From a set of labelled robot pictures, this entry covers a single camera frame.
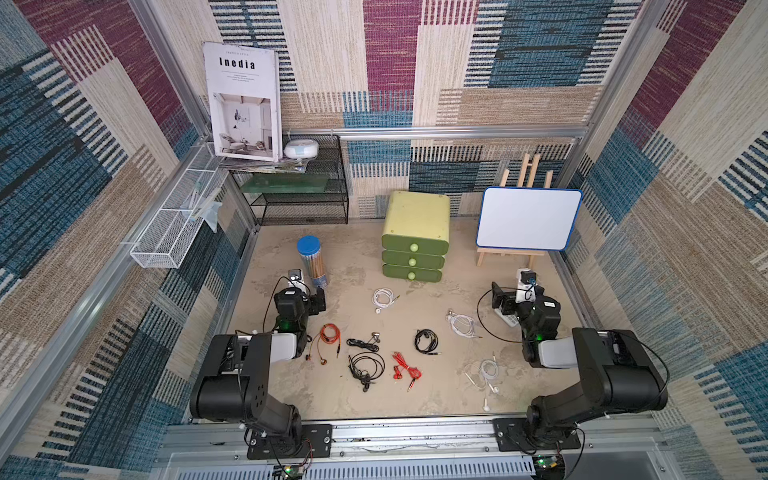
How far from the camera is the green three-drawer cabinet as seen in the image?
0.89 m

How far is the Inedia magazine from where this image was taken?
756 millimetres

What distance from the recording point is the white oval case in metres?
0.88

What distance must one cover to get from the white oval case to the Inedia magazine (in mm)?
35

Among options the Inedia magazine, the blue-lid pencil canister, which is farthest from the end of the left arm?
the Inedia magazine
